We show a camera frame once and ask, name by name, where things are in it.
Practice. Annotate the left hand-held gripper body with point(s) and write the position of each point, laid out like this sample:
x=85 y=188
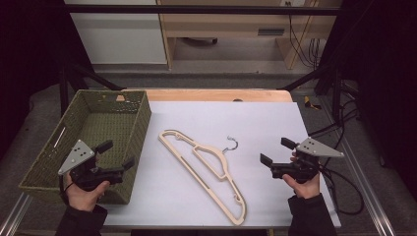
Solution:
x=78 y=155

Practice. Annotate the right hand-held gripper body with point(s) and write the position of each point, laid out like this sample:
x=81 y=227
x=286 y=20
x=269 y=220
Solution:
x=316 y=150

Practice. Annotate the green woven basket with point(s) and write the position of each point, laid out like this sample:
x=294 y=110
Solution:
x=98 y=121

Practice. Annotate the person's right hand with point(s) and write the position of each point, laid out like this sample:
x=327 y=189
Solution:
x=306 y=190

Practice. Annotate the person's left hand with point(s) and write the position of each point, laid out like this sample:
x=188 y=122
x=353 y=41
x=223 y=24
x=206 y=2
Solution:
x=83 y=200

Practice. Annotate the white table sheet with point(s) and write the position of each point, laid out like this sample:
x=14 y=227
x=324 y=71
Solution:
x=255 y=124

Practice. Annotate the yellow and black tool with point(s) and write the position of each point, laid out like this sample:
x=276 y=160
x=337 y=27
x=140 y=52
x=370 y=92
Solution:
x=308 y=103

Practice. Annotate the black metal stand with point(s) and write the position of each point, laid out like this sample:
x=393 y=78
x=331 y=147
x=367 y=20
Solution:
x=64 y=88
x=335 y=95

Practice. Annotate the dark curtain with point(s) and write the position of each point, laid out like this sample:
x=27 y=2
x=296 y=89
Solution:
x=29 y=49
x=383 y=65

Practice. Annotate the white cabinet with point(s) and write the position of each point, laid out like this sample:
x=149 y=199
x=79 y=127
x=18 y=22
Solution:
x=121 y=39

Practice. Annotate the light wooden desk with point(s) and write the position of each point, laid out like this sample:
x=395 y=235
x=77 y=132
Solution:
x=229 y=23

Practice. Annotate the aluminium rail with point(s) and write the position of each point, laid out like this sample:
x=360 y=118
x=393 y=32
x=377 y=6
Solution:
x=367 y=190
x=14 y=216

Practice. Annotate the black horizontal frame bar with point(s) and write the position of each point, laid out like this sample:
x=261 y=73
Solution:
x=196 y=10

